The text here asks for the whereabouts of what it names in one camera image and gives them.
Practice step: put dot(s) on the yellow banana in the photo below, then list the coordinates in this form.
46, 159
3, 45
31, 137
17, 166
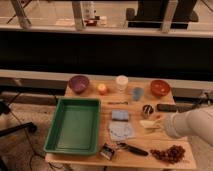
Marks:
147, 124

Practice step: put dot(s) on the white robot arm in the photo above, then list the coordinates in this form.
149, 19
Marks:
197, 122

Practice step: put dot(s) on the green plastic tray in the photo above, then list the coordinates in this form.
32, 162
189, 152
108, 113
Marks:
75, 127

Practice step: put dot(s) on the orange fruit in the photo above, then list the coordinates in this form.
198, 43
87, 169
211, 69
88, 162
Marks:
102, 89

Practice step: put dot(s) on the white plastic cup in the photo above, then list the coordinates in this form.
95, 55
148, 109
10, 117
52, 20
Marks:
121, 82

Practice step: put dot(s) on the thin dark pen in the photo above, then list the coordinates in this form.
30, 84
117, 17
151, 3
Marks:
117, 103

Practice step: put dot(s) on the purple bowl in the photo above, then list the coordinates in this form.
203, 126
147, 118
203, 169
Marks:
78, 83

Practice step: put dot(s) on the blue sponge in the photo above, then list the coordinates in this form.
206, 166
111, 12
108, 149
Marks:
120, 115

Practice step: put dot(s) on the blue plastic cup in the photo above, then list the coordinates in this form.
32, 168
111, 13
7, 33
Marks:
137, 93

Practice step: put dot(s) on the small metal can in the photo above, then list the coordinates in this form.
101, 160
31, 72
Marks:
147, 110

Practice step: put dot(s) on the light blue cloth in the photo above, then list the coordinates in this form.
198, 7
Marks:
120, 131

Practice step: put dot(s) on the orange bowl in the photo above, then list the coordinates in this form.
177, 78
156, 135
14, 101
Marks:
160, 88

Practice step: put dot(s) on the wooden table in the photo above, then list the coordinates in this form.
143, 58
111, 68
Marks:
146, 141

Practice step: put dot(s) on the black rectangular remote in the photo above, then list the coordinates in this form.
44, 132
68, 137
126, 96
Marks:
166, 108

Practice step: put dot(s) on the small black box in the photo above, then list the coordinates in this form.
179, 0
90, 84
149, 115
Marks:
107, 152

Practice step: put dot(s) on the bunch of red grapes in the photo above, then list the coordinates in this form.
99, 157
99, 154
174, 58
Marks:
172, 155

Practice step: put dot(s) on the black handled tool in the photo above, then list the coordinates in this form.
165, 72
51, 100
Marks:
132, 149

